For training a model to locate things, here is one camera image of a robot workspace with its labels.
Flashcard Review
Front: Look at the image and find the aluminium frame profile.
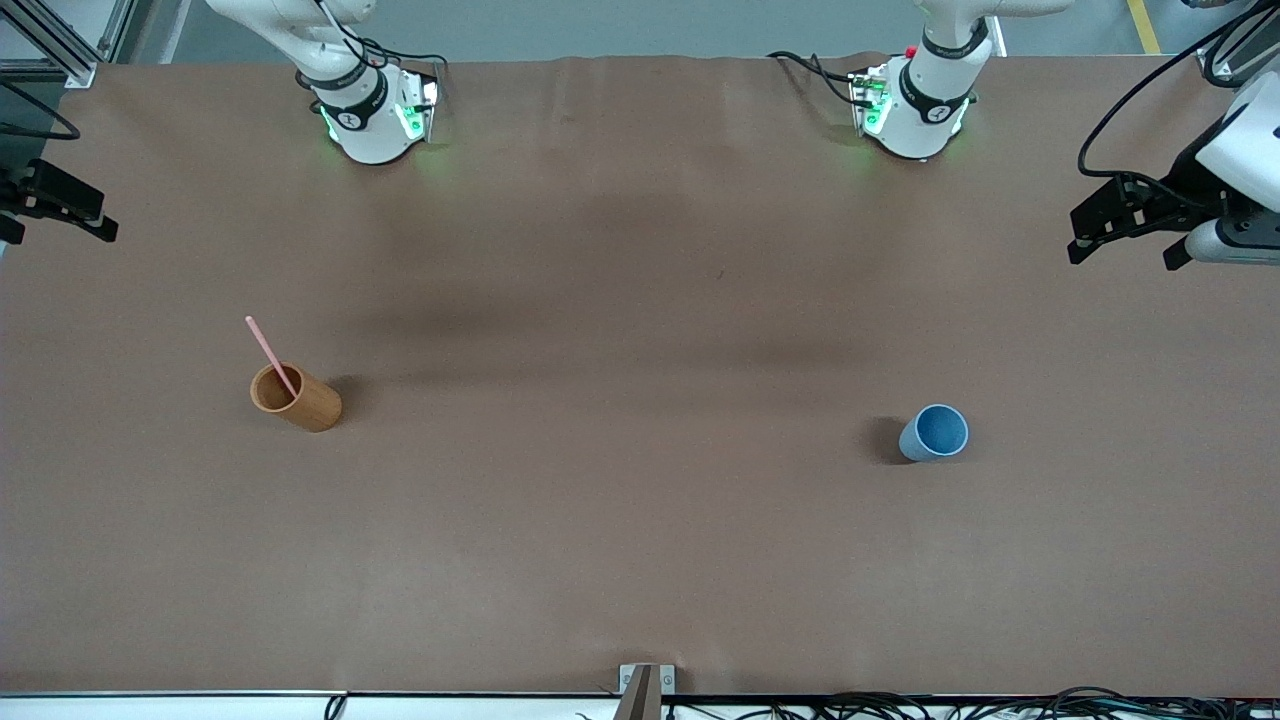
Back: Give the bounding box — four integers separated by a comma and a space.
0, 0, 137, 91
1195, 45, 1280, 89

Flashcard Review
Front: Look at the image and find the table cover sheet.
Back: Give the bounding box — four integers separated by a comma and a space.
0, 52, 1280, 699

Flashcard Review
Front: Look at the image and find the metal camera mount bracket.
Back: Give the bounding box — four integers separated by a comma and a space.
612, 663, 677, 720

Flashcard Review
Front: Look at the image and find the black right arm base cable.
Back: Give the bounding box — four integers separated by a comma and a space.
295, 0, 449, 101

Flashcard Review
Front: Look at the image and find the blue cup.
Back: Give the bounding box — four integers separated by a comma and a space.
897, 403, 970, 464

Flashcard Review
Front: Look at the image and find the pink chopstick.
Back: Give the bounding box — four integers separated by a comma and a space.
245, 316, 300, 400

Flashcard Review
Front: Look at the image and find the black left arm base cable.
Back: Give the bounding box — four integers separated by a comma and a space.
767, 50, 873, 107

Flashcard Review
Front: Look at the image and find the black arm base cable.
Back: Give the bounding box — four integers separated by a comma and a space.
295, 0, 449, 101
767, 50, 873, 107

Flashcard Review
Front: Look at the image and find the black cable bundle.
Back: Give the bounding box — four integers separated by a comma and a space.
575, 686, 1280, 720

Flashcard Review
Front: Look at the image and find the brown wooden cup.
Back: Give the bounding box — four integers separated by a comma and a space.
249, 361, 344, 434

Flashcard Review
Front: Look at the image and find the looped black cable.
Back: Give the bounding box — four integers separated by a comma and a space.
1203, 18, 1280, 89

